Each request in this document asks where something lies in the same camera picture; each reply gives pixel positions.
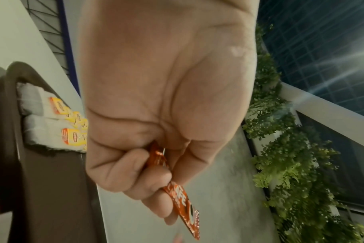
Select person's left hand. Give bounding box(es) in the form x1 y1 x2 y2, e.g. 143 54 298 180
78 0 260 227

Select red coffee stick sachet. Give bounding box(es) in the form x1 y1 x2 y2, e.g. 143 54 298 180
148 141 201 241

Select brown plastic tray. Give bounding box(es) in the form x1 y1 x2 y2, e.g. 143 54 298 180
0 61 106 243

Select green hedge plants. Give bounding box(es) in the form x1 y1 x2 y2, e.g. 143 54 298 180
242 23 364 243

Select glass grid building facade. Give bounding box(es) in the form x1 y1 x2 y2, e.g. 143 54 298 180
256 0 364 214

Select white slanted beam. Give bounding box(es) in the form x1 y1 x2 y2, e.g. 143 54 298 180
279 82 364 153

